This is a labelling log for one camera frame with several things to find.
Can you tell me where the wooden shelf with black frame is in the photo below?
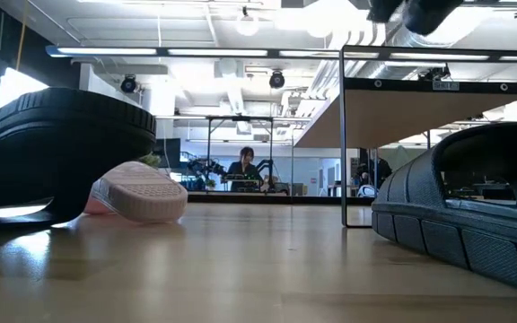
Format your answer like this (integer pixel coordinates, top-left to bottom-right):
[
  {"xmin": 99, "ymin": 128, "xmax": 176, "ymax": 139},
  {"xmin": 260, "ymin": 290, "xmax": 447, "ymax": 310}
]
[{"xmin": 293, "ymin": 44, "xmax": 517, "ymax": 229}]

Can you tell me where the black slide with striped strap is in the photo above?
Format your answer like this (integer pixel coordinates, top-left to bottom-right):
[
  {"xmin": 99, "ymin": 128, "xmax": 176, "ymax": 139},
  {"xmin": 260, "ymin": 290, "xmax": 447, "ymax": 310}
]
[{"xmin": 370, "ymin": 121, "xmax": 517, "ymax": 298}]

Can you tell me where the pink foam slide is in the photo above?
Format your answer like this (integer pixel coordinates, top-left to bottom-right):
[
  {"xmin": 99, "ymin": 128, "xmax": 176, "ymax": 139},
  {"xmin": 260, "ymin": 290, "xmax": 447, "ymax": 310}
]
[{"xmin": 83, "ymin": 161, "xmax": 189, "ymax": 224}]

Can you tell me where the black slide with ribbed sole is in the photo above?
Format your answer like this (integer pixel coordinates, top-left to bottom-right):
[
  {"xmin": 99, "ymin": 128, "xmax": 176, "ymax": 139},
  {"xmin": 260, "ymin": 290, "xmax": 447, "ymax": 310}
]
[{"xmin": 0, "ymin": 86, "xmax": 158, "ymax": 232}]

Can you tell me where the round white pendant lamp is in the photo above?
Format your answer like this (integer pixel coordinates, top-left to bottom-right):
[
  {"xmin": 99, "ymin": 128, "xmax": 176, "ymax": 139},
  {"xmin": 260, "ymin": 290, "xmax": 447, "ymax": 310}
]
[{"xmin": 234, "ymin": 6, "xmax": 260, "ymax": 38}]

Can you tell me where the person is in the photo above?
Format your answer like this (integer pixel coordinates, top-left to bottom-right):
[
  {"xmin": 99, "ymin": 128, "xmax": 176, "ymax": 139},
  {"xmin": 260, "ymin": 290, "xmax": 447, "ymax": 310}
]
[{"xmin": 223, "ymin": 145, "xmax": 265, "ymax": 194}]

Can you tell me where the black monitor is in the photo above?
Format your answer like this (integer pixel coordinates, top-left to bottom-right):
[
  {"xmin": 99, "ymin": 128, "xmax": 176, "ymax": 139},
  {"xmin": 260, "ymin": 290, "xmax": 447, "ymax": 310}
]
[{"xmin": 153, "ymin": 137, "xmax": 182, "ymax": 170}]

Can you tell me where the green plant in patterned pot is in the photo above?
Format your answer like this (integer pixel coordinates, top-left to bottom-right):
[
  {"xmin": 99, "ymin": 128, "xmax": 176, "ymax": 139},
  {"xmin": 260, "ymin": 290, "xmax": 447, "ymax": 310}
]
[{"xmin": 137, "ymin": 151, "xmax": 163, "ymax": 169}]

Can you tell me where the long ceiling light strip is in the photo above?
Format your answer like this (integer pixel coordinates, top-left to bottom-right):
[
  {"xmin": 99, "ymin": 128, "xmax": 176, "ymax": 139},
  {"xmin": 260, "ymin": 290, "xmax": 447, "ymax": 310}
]
[{"xmin": 45, "ymin": 44, "xmax": 517, "ymax": 62}]

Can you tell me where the large bright window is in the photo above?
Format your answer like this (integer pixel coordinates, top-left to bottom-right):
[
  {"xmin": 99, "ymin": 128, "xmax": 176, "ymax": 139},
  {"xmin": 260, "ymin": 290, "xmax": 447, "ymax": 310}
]
[{"xmin": 0, "ymin": 66, "xmax": 49, "ymax": 131}]

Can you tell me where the silver ventilation duct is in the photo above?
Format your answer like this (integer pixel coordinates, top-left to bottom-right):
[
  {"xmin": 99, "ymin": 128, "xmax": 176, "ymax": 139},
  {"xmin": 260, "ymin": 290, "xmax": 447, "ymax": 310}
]
[{"xmin": 388, "ymin": 8, "xmax": 511, "ymax": 50}]

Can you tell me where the background black frame station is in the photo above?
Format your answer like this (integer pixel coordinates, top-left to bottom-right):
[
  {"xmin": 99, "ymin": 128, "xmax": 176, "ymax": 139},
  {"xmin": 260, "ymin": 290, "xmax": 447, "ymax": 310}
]
[{"xmin": 204, "ymin": 115, "xmax": 276, "ymax": 195}]

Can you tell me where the black aluminium table frame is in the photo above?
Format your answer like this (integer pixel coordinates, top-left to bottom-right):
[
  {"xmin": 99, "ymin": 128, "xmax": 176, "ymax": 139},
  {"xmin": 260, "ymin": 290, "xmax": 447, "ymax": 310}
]
[{"xmin": 186, "ymin": 191, "xmax": 374, "ymax": 206}]

